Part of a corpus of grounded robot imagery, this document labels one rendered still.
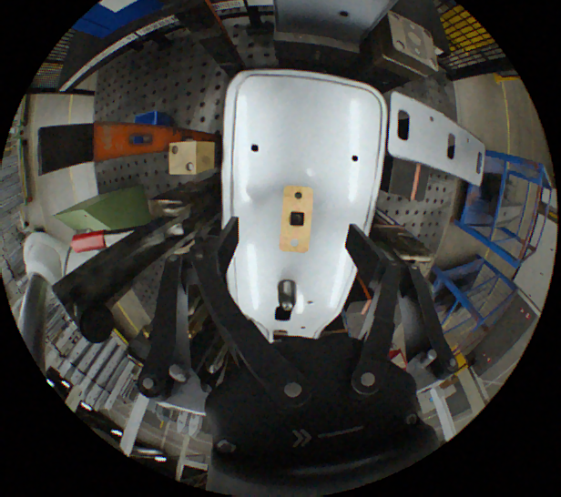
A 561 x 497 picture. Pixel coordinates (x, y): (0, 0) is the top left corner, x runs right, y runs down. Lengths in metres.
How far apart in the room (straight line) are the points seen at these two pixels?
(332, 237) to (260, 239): 0.10
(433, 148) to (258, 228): 0.31
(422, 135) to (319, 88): 0.17
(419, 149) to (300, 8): 0.25
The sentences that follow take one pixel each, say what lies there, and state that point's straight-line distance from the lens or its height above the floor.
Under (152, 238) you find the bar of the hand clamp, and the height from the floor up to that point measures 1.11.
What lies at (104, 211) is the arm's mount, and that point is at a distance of 0.62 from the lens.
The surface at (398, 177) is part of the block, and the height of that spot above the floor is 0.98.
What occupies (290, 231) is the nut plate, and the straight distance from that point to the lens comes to 0.23.
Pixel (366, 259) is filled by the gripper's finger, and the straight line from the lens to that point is 0.16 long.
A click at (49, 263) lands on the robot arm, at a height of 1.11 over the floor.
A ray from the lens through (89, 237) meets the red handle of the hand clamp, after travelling 0.24.
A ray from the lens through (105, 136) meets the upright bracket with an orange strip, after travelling 0.15.
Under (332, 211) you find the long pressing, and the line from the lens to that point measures 0.25.
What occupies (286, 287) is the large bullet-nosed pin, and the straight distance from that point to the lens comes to 0.29.
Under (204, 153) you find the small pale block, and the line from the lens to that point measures 0.20.
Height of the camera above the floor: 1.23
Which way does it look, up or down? 69 degrees down
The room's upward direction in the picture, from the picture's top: 175 degrees counter-clockwise
